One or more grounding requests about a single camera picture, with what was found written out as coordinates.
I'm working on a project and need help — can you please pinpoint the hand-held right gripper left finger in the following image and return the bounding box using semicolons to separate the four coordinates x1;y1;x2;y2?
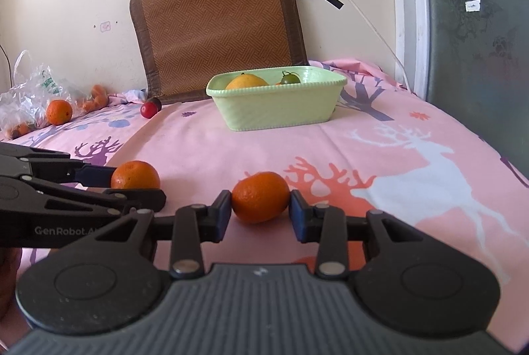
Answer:
89;190;232;278

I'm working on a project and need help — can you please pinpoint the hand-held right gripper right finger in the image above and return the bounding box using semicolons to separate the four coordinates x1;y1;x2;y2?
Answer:
289;190;426;278

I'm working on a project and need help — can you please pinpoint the yellow pomelo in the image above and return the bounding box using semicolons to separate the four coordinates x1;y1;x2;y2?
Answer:
225;73;270;90

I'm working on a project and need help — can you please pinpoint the white cable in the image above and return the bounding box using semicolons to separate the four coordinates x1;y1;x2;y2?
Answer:
289;0;416;93

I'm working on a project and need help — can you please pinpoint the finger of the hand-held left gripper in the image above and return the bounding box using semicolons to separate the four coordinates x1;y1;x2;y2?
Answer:
0;142;116;188
25;178;167;215

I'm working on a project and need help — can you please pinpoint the light green plastic basket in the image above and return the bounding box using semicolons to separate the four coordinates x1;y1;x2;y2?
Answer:
206;66;348;132

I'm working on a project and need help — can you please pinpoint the white framed glass door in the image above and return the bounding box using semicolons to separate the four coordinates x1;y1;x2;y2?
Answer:
390;0;529;190

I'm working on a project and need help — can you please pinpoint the clear plastic bag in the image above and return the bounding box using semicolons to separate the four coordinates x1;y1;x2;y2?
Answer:
0;49;89;141

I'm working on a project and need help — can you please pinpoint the pink printed bedsheet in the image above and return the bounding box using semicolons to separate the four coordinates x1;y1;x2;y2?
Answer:
0;58;529;355

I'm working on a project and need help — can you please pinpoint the black cable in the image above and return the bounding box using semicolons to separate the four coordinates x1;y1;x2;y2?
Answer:
0;45;11;87

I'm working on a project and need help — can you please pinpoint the brown woven seat mat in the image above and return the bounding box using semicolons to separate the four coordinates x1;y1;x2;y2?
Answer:
129;0;309;105

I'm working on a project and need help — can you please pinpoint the large orange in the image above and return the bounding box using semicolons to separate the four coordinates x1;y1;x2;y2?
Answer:
45;99;73;126

